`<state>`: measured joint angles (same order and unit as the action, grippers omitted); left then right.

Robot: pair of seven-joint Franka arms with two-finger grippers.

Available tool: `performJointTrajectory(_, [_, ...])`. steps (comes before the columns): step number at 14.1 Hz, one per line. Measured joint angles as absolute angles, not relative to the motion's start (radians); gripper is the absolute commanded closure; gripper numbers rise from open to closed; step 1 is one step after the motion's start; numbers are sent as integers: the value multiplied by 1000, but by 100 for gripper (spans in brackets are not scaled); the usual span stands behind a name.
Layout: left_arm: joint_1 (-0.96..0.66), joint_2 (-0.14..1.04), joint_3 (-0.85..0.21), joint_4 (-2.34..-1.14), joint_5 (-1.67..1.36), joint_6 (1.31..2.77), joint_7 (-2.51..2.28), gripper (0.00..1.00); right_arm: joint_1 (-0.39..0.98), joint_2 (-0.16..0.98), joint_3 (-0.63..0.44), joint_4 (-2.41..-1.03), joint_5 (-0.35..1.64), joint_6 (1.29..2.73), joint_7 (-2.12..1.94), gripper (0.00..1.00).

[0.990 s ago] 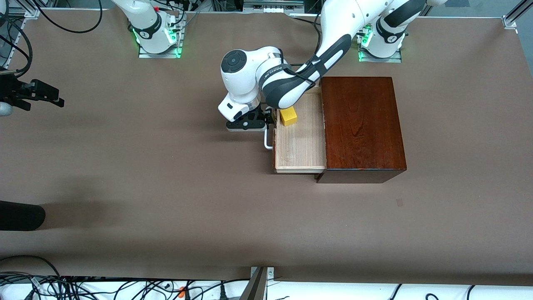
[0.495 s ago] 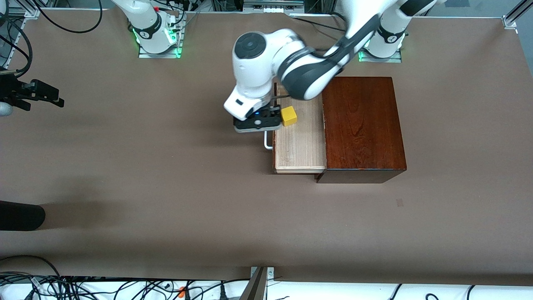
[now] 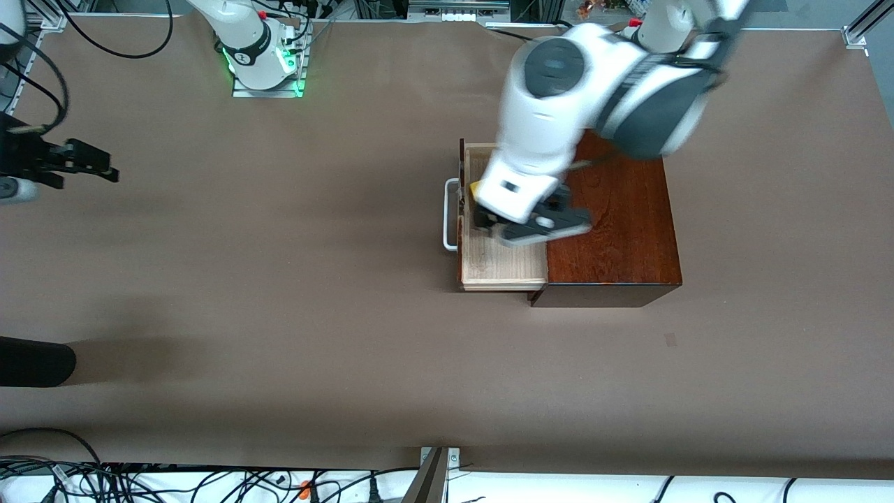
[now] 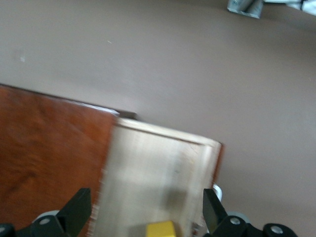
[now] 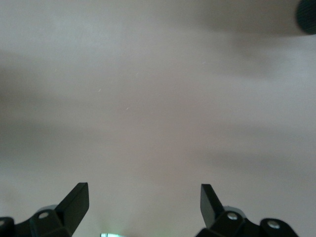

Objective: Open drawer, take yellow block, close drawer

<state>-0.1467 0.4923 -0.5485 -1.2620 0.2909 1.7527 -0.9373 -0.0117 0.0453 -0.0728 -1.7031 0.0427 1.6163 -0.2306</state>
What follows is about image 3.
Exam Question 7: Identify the white metal drawer handle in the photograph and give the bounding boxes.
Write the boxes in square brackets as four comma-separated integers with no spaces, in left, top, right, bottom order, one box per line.
[444,178,462,252]

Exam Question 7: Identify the light wood drawer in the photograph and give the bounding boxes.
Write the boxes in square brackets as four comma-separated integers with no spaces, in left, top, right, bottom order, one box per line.
[457,138,550,293]

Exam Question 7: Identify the dark brown wooden cabinet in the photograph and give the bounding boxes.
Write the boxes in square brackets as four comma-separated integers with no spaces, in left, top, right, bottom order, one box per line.
[529,129,683,308]

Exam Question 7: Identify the black cylindrical object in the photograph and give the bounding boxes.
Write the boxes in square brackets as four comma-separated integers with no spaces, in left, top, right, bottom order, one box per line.
[0,335,77,388]

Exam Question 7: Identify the grey power strip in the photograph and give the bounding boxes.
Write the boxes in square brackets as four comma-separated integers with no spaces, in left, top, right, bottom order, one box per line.
[407,0,512,23]

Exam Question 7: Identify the aluminium profile beam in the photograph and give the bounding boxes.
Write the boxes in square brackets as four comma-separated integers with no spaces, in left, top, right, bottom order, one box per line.
[402,446,462,503]

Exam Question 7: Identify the white lower board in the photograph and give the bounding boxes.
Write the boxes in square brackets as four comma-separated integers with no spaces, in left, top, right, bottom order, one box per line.
[0,467,894,503]

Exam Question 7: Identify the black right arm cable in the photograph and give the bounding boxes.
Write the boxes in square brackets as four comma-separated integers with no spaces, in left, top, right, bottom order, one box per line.
[56,0,174,59]

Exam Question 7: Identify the aluminium frame rail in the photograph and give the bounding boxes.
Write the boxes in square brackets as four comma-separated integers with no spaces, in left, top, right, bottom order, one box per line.
[0,10,68,118]
[842,0,894,50]

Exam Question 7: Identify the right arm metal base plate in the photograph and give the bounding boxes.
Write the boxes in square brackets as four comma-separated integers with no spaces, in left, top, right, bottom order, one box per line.
[232,28,308,99]

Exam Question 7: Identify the tangled black cables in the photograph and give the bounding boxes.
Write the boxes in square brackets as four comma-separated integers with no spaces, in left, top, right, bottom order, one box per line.
[0,428,420,503]

